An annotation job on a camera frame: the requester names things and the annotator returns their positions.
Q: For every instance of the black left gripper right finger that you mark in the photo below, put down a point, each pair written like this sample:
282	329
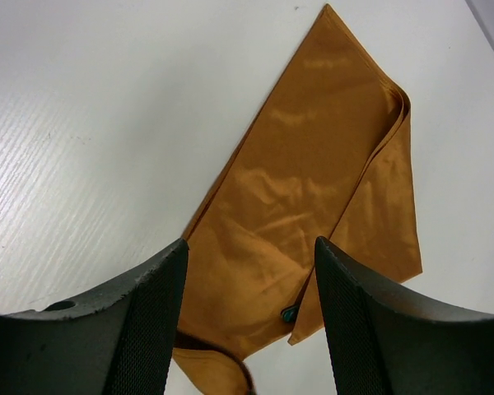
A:
387	339

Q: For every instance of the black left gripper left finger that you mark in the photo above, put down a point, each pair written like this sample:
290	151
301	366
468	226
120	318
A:
116	338

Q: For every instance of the green handled steel fork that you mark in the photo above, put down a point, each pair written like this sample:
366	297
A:
289	314

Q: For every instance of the orange cloth napkin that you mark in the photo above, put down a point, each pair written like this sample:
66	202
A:
328	154

